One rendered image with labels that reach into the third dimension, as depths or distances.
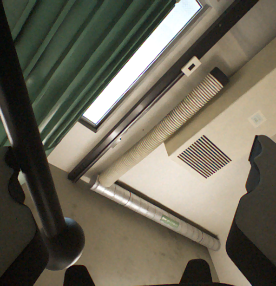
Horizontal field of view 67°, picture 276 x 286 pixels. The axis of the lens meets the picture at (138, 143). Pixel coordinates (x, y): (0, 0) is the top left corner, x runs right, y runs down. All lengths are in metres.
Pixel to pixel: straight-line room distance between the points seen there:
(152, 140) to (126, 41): 1.58
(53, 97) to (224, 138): 1.66
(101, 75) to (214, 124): 1.51
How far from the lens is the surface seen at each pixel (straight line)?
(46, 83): 0.18
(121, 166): 1.92
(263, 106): 1.79
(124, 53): 0.19
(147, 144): 1.78
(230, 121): 1.72
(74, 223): 0.17
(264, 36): 1.94
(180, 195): 2.59
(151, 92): 1.65
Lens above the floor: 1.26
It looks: 22 degrees up
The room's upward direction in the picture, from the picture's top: 133 degrees counter-clockwise
